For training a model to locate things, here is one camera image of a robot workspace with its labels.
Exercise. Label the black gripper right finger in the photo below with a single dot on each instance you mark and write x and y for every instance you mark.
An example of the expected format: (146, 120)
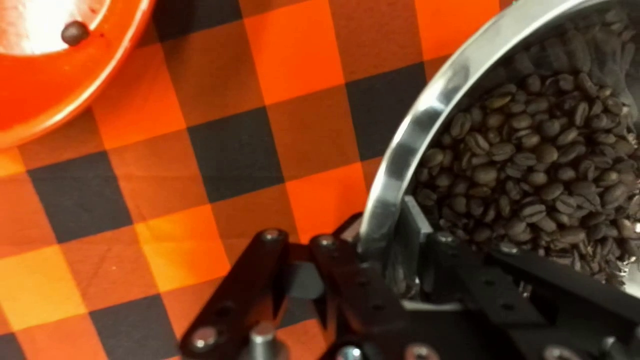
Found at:
(507, 287)

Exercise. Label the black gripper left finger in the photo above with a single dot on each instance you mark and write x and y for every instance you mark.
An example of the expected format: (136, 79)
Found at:
(253, 287)

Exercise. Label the roasted coffee beans pile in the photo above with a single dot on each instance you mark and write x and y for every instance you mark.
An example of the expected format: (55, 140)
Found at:
(533, 166)

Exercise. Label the silver metal bowl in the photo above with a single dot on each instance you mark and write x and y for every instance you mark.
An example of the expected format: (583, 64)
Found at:
(412, 127)

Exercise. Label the orange plastic bowl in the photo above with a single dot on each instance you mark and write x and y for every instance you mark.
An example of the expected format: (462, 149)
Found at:
(41, 92)

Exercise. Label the red black checkered tablecloth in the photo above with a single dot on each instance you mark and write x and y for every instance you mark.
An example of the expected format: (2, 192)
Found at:
(232, 152)

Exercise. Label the stray coffee bean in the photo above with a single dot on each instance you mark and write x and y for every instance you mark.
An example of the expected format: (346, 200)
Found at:
(75, 33)

